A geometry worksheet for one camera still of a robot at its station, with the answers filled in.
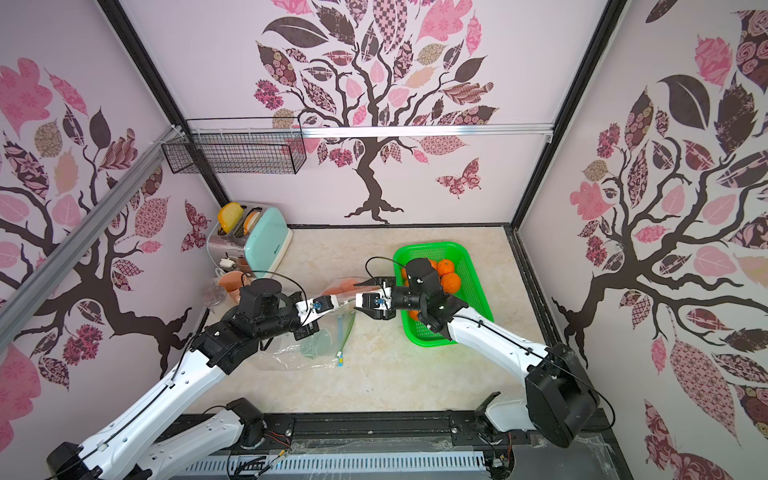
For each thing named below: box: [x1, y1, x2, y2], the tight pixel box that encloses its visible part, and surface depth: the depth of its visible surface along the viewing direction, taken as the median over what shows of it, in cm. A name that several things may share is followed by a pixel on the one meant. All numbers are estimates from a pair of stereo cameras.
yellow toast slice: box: [218, 202, 244, 234], surface depth 99 cm
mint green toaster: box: [207, 204, 293, 279], surface depth 97 cm
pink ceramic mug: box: [218, 270, 247, 303], surface depth 97 cm
